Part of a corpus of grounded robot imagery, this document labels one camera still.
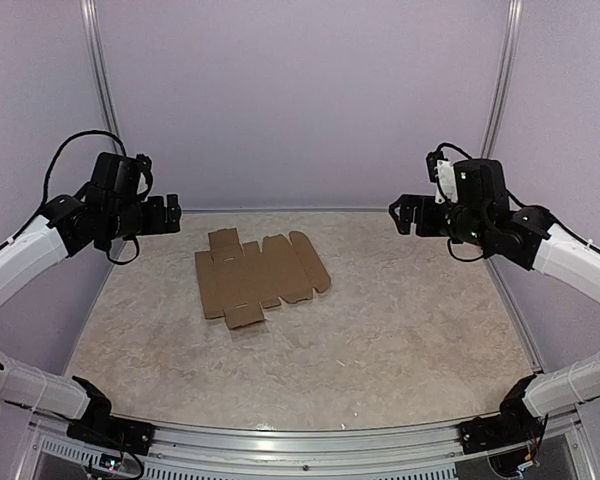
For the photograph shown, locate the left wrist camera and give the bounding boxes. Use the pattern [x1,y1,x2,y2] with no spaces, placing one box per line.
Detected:
[135,154,154,201]

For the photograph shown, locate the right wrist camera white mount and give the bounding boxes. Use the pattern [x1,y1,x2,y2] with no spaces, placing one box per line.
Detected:
[426,151,457,204]

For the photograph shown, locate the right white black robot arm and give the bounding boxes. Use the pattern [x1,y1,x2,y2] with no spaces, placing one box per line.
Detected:
[388,153,600,444]

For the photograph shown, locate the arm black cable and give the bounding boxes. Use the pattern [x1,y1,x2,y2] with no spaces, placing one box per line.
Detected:
[434,142,531,211]
[42,129,129,206]

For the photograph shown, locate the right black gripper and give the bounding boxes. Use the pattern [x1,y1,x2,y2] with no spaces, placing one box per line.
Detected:
[389,192,490,248]

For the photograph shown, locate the brown cardboard box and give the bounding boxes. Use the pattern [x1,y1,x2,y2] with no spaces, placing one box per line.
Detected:
[195,228,332,330]

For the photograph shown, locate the aluminium corner post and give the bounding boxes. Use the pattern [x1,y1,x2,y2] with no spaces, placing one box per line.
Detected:
[481,0,524,158]
[79,0,120,136]

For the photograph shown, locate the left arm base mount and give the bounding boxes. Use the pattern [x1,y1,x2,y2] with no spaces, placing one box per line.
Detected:
[66,416,156,456]

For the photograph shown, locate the left aluminium corner post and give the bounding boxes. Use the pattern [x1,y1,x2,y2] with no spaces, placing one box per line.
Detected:
[79,0,120,136]

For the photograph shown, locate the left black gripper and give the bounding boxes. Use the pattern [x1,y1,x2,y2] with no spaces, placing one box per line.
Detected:
[106,193,181,241]

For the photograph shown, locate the small circuit board with led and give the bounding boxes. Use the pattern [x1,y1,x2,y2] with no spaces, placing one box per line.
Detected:
[97,453,124,472]

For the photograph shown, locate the right aluminium corner post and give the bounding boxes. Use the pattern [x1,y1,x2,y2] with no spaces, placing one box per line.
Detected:
[481,0,524,158]

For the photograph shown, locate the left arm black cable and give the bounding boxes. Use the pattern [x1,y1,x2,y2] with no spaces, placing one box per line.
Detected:
[42,129,129,206]

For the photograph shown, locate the front aluminium frame rail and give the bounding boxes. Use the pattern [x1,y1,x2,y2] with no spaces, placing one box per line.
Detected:
[12,410,600,479]

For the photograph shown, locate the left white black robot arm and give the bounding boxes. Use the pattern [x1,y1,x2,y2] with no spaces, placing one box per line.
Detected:
[0,152,182,445]

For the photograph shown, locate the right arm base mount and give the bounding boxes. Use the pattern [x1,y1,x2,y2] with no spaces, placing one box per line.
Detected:
[458,412,544,455]

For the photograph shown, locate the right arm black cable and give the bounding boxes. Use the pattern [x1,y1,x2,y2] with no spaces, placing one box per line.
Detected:
[434,142,531,211]

